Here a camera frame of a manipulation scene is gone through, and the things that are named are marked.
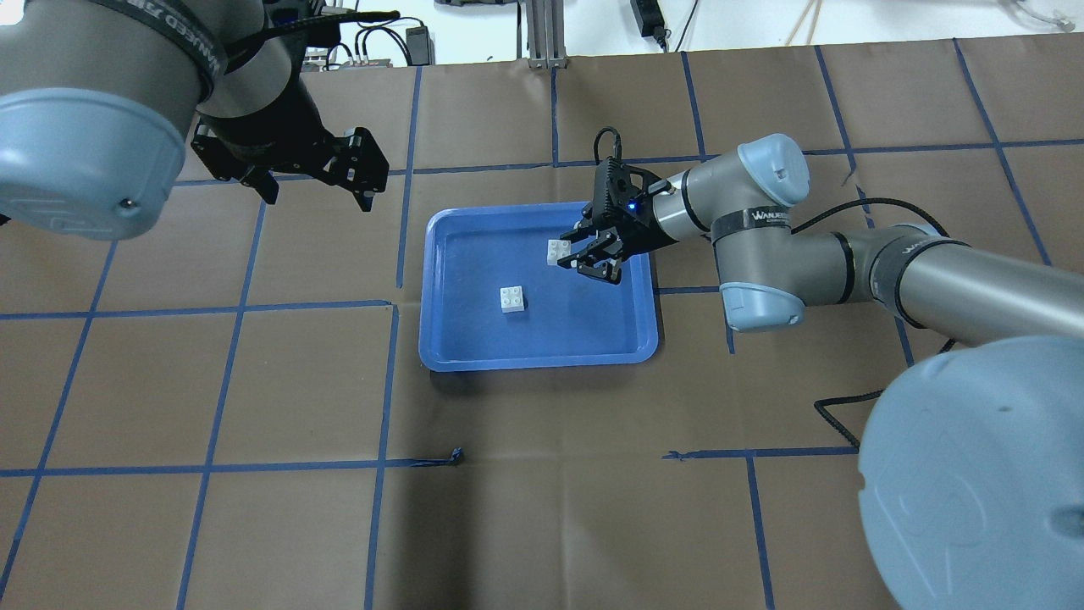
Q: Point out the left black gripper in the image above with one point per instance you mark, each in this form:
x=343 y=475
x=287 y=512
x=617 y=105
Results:
x=284 y=119

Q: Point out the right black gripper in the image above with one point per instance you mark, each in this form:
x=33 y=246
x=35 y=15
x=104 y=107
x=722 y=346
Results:
x=637 y=231

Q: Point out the white block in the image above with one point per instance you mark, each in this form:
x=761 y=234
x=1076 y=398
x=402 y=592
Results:
x=557 y=250
x=512 y=299

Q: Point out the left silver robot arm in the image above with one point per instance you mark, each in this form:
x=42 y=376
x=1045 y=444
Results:
x=102 y=100

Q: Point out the blue plastic tray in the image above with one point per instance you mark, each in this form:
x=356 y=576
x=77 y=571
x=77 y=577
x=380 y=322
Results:
x=569 y=320

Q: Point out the brown paper table cover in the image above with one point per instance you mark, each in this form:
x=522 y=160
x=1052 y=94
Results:
x=305 y=406

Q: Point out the black power adapter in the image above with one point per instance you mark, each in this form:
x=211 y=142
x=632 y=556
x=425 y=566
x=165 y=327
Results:
x=650 y=22

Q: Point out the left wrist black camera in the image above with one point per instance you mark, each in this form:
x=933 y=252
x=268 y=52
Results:
x=357 y=157

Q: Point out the aluminium frame post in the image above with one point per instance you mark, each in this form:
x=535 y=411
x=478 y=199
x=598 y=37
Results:
x=545 y=34

